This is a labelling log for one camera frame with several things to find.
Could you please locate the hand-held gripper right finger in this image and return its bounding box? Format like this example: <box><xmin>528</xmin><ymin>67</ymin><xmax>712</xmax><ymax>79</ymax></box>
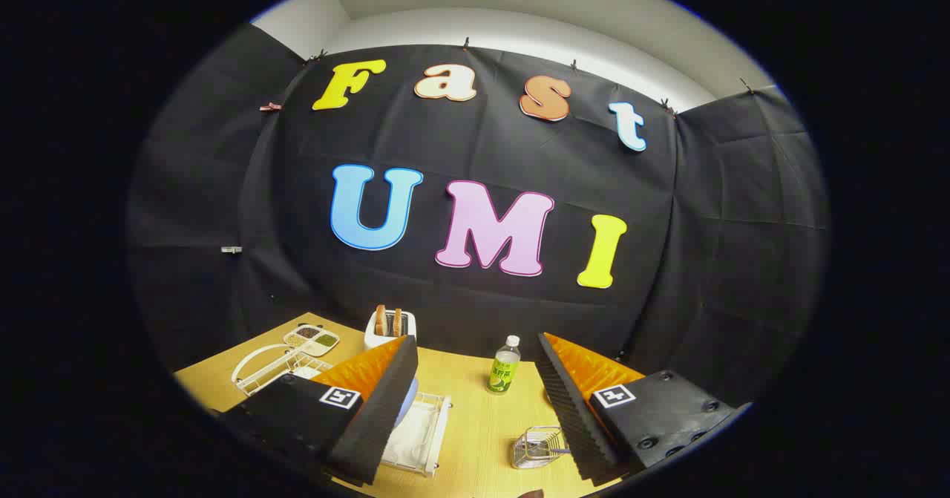
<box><xmin>534</xmin><ymin>332</ymin><xmax>752</xmax><ymax>485</ymax></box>

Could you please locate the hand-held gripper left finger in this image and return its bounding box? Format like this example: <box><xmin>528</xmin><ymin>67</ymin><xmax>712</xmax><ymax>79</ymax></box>
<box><xmin>219</xmin><ymin>335</ymin><xmax>420</xmax><ymax>485</ymax></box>

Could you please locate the blue plate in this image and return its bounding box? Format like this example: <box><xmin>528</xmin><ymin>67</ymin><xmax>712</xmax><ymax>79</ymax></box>
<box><xmin>393</xmin><ymin>378</ymin><xmax>421</xmax><ymax>429</ymax></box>

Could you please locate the white wire dish rack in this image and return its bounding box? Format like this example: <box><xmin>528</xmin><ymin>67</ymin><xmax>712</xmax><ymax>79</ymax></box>
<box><xmin>232</xmin><ymin>342</ymin><xmax>452</xmax><ymax>478</ymax></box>

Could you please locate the metal wire basket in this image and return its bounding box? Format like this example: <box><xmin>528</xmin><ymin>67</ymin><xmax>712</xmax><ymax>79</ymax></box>
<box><xmin>511</xmin><ymin>426</ymin><xmax>571</xmax><ymax>470</ymax></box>

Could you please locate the white toaster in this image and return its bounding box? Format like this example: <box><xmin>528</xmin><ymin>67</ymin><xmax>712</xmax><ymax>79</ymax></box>
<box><xmin>364</xmin><ymin>309</ymin><xmax>418</xmax><ymax>350</ymax></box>

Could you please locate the green label drink bottle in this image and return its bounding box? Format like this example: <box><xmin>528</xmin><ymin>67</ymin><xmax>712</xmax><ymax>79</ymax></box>
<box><xmin>487</xmin><ymin>335</ymin><xmax>522</xmax><ymax>395</ymax></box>

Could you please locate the white compartment seasoning tray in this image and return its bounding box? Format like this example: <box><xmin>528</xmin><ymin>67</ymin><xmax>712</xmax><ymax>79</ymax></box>
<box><xmin>283</xmin><ymin>324</ymin><xmax>341</xmax><ymax>357</ymax></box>

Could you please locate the black backdrop cloth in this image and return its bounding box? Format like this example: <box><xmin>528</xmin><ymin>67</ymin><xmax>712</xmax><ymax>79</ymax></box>
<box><xmin>126</xmin><ymin>23</ymin><xmax>831</xmax><ymax>425</ymax></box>

